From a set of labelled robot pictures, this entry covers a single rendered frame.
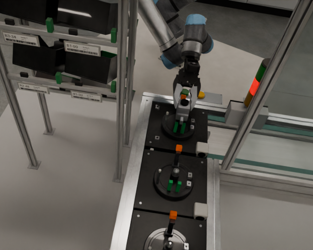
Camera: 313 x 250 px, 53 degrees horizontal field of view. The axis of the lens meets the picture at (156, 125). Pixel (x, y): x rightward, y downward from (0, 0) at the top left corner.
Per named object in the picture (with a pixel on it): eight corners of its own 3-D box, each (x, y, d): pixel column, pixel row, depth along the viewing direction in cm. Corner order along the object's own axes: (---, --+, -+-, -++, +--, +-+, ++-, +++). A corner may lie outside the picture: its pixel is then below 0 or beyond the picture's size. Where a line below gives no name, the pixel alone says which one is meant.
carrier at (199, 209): (143, 152, 117) (146, 130, 108) (206, 161, 117) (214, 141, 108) (132, 211, 101) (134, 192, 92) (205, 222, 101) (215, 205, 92)
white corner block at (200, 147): (195, 147, 121) (196, 141, 118) (206, 149, 121) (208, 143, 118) (194, 156, 118) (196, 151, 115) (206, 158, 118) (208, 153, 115)
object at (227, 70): (131, 12, 205) (132, 8, 203) (263, 62, 184) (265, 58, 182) (63, 68, 162) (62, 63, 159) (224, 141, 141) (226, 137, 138)
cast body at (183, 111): (176, 107, 120) (179, 94, 115) (187, 109, 120) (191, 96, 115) (175, 123, 115) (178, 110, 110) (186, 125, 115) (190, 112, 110)
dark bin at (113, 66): (101, 56, 114) (104, 36, 111) (134, 65, 113) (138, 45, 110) (64, 72, 89) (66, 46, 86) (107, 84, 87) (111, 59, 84)
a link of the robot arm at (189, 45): (203, 42, 115) (182, 39, 115) (201, 54, 114) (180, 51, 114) (200, 49, 122) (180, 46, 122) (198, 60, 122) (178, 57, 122)
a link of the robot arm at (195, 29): (209, 21, 122) (202, 11, 114) (205, 48, 121) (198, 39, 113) (191, 22, 125) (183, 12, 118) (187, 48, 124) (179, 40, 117)
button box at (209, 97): (175, 96, 147) (177, 86, 142) (219, 103, 147) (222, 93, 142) (174, 106, 142) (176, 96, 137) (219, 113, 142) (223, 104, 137)
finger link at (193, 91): (196, 111, 119) (195, 88, 120) (198, 109, 113) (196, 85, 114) (188, 112, 119) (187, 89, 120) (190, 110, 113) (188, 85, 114)
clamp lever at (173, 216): (166, 228, 94) (170, 210, 90) (172, 229, 94) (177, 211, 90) (165, 237, 91) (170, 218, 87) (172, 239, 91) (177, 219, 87)
